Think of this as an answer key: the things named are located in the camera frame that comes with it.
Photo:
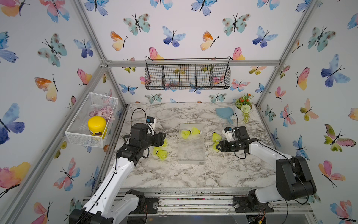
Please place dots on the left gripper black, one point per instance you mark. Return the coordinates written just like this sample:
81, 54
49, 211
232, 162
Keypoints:
158, 139

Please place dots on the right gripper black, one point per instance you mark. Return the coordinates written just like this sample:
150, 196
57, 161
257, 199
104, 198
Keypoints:
223, 143

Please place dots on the yellow shuttlecock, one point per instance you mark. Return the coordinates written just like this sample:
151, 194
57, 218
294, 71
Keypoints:
165, 144
195, 131
185, 133
160, 153
216, 143
216, 137

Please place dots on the translucent plastic storage box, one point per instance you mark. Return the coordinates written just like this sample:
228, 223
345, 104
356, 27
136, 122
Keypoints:
191, 151

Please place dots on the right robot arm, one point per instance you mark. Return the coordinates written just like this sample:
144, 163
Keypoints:
293, 177

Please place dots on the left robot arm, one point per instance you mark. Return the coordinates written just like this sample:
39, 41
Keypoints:
100, 208

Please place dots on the light blue dustpan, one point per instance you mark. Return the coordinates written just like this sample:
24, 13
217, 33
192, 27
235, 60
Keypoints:
225, 113

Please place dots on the white potted artificial plant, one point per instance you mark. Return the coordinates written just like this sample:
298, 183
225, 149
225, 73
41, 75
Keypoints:
245, 106

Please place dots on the pink flower ball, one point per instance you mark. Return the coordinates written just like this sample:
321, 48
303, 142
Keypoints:
105, 112

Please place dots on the yellow lidded jar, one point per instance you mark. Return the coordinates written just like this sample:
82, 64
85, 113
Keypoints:
97, 126

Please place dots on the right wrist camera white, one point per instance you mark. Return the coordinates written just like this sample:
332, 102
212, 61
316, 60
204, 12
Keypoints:
228, 132

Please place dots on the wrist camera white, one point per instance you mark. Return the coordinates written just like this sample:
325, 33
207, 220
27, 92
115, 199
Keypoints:
228, 132
151, 121

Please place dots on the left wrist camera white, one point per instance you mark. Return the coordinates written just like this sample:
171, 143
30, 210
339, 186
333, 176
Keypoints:
151, 121

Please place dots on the white mesh wall basket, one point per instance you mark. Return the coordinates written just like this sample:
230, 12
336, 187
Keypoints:
78, 132

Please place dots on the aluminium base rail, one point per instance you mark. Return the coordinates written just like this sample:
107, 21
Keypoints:
208, 201

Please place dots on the black wire wall basket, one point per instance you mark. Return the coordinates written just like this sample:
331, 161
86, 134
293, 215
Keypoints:
187, 74

